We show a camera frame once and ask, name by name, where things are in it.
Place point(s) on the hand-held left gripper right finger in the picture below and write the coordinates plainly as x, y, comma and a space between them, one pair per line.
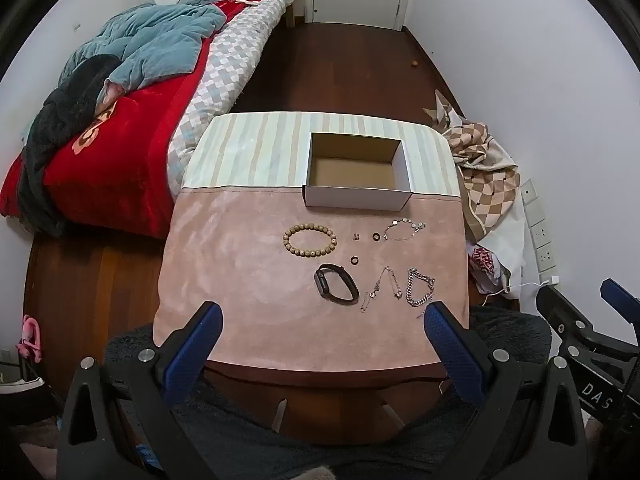
450, 345

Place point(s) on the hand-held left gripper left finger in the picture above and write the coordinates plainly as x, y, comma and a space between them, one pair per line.
197, 345

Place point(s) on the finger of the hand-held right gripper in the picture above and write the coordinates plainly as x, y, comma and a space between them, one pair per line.
622, 296
557, 310

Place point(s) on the silver pin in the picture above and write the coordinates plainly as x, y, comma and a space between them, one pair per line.
365, 302

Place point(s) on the black smart band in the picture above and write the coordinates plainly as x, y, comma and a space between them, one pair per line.
322, 280

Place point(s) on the white cardboard box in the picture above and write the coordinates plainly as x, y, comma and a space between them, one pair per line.
350, 170

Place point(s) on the white cloth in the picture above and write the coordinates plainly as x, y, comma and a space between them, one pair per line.
512, 240

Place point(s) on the pink and striped tablecloth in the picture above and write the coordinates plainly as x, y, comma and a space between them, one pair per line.
240, 270

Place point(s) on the plastic bag with red print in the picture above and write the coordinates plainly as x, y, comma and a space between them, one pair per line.
482, 260

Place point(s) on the wooden table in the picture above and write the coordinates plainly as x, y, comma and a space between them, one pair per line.
330, 400

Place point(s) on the dark fuzzy cloth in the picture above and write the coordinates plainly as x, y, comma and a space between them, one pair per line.
280, 460

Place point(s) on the beige checkered cloth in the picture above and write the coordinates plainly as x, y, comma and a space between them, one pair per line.
485, 180

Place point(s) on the pink plastic object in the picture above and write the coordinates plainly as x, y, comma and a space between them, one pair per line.
30, 340

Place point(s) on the bed with red blanket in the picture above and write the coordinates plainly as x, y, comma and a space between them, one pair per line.
135, 160

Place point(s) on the dark grey fuzzy blanket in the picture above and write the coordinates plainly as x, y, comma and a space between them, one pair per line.
55, 110

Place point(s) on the checkered bed sheet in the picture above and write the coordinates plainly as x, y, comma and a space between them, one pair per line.
225, 70

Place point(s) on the blue quilt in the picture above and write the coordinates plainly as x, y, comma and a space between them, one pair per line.
160, 35

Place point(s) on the wooden bed frame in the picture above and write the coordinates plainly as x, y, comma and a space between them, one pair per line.
295, 15

